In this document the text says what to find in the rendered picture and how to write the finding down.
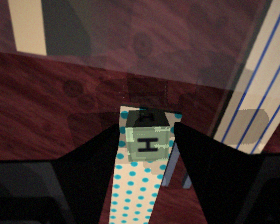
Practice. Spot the cream strip with teal polka dots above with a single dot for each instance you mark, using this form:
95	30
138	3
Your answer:
136	184

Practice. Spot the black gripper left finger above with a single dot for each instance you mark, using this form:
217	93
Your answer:
78	181

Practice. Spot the olive green cube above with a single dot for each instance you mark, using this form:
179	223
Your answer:
147	135

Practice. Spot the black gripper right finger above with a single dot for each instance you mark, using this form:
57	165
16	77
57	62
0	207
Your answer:
227	181

